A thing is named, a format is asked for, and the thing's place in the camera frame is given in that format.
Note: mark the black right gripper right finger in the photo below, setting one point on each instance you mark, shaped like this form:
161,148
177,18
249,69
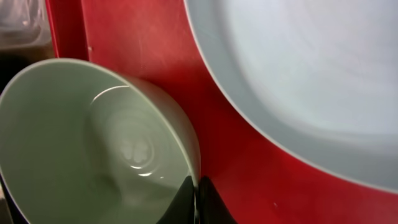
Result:
211,207

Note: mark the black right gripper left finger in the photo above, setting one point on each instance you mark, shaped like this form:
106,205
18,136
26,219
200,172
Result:
182,208

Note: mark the green bowl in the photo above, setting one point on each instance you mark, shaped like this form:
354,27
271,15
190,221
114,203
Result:
81,144

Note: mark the light blue plate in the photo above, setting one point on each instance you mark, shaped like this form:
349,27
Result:
318,78

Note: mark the red serving tray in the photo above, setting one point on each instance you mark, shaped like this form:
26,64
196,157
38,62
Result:
258,182

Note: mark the clear plastic bin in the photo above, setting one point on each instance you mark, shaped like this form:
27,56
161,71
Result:
24,24

